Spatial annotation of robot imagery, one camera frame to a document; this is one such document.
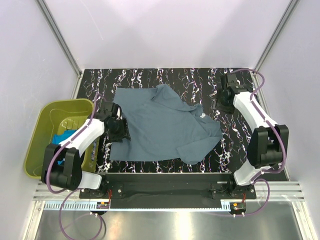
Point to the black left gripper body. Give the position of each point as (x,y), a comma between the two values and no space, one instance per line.
(119,129)

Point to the right connector box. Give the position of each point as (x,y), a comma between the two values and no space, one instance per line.
(238,206)

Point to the aluminium frame rail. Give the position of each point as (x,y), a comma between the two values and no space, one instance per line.
(279,191)

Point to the slate blue t shirt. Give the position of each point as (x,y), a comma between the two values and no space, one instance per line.
(163,127)

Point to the upright frame post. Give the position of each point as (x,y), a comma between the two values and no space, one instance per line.
(277,32)
(58,35)

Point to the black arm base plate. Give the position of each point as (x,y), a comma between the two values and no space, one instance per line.
(177,189)

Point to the connector box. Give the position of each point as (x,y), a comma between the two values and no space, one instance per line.
(238,206)
(103,205)

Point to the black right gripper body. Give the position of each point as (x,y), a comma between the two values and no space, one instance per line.
(223,106)

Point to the left upright frame post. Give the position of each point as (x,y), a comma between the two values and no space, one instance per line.
(58,35)

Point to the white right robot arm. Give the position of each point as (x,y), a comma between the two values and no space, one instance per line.
(267,149)

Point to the olive green plastic bin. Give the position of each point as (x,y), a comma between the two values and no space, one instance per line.
(54,119)

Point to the left connector box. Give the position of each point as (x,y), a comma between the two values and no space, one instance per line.
(103,205)

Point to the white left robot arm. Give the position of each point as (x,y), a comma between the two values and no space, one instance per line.
(62,164)

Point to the right upright frame post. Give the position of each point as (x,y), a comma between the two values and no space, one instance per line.
(277,32)

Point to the white slotted cable duct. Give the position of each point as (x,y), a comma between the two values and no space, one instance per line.
(119,206)

